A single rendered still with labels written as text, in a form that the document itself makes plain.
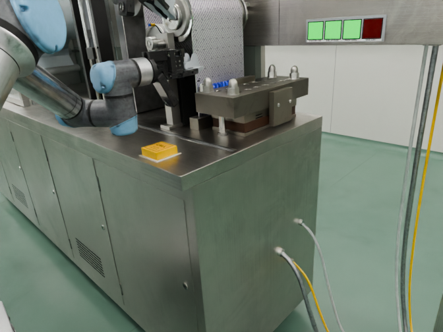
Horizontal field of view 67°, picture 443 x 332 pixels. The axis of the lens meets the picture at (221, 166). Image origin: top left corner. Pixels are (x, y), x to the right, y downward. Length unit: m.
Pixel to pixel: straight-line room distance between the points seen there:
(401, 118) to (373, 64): 0.58
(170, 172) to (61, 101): 0.32
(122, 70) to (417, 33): 0.78
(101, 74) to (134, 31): 0.56
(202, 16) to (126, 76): 0.34
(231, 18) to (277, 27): 0.17
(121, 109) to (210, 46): 0.39
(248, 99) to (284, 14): 0.38
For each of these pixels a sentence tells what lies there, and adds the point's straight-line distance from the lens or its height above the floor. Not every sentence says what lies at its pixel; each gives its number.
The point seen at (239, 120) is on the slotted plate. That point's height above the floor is 0.95.
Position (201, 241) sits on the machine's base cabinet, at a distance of 0.91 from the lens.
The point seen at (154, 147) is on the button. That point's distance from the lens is 0.92.
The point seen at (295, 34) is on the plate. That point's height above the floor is 1.18.
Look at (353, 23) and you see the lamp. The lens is 1.15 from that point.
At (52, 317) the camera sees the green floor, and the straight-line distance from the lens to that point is 1.91.
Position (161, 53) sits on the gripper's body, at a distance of 1.01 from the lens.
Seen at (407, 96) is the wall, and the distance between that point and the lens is 3.58.
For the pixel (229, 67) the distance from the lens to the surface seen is 1.23.
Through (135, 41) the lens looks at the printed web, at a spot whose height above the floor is 1.18.
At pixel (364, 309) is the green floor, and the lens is 1.77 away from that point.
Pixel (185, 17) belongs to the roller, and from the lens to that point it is 1.10.
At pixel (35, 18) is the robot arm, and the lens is 0.61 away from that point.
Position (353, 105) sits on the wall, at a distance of 3.77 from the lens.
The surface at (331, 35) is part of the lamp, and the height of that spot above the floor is 1.17.
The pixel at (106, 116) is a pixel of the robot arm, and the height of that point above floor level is 1.01.
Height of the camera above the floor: 1.21
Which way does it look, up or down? 22 degrees down
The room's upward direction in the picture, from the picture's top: 3 degrees counter-clockwise
